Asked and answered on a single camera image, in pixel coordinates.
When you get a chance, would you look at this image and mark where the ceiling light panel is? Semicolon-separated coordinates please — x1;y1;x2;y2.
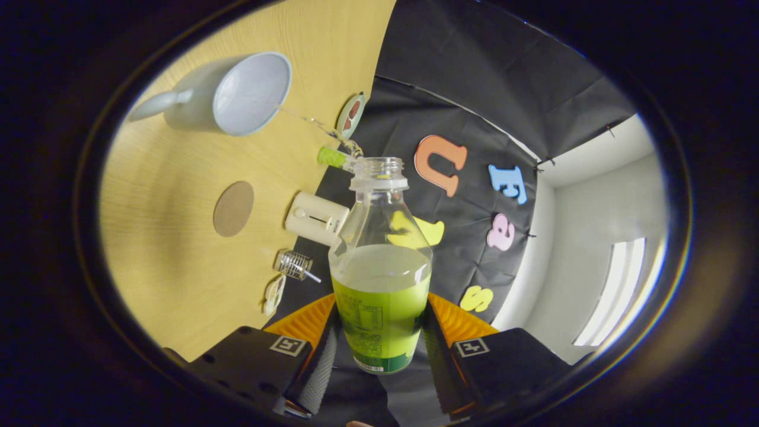
572;237;665;348

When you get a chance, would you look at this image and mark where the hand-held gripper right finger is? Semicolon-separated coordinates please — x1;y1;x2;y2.
422;292;573;416

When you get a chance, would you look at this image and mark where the clear juice bottle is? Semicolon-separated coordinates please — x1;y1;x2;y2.
328;157;433;375

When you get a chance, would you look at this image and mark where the wire basket holder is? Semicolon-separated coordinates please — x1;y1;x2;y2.
274;249;313;281

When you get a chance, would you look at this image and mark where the wooden table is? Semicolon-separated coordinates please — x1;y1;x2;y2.
98;0;397;362

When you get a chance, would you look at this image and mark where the pale green plate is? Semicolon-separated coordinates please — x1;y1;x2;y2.
336;93;366;139

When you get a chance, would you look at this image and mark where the cream toaster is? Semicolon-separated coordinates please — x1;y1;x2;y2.
285;191;350;247

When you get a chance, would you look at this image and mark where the small capped green-label bottle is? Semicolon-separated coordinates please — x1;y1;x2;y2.
317;145;363;174

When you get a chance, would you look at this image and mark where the black backdrop cloth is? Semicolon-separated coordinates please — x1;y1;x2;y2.
264;0;638;427

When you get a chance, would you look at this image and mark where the round brown coaster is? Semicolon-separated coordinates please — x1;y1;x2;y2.
213;181;255;238

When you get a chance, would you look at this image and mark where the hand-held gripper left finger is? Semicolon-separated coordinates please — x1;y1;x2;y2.
166;292;345;419

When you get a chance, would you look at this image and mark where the white divided spice dish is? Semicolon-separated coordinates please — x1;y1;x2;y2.
263;274;286;316

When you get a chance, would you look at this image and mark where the white cup with handle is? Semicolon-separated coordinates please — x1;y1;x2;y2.
127;52;293;137

